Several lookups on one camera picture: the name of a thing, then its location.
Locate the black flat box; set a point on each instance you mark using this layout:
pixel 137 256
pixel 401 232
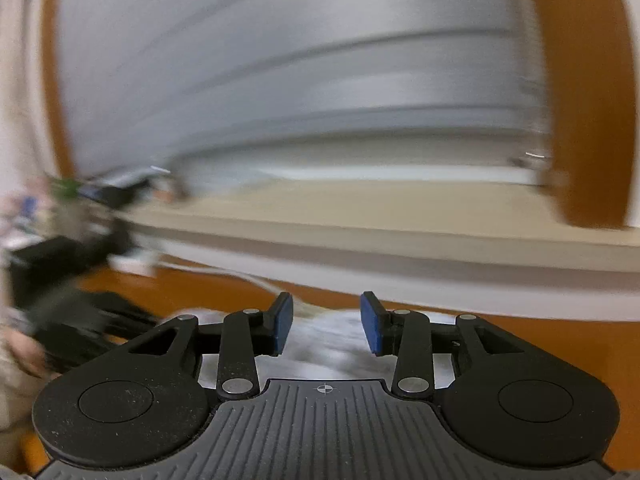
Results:
pixel 117 187

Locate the grey window blind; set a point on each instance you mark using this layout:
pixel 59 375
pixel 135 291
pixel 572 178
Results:
pixel 300 70

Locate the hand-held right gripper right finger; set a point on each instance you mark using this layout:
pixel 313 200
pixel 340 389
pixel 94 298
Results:
pixel 370 322

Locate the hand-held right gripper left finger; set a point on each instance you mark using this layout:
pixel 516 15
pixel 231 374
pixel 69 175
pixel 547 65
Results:
pixel 282 322

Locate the person's beige clothing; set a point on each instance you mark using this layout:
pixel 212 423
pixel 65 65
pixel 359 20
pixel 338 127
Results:
pixel 20 410

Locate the wooden window frame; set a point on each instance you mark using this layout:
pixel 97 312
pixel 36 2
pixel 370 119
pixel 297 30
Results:
pixel 590 110

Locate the purple white plastic bag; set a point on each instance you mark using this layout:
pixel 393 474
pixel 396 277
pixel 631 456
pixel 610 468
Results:
pixel 20 210

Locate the beige window sill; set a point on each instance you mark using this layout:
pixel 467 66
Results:
pixel 350 210

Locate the white patterned garment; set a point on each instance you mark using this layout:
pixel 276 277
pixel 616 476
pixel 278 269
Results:
pixel 330 345

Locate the black electronic device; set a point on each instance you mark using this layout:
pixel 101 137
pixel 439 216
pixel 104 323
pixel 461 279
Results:
pixel 42 270

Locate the black power adapter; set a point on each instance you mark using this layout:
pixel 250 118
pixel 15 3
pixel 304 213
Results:
pixel 117 235

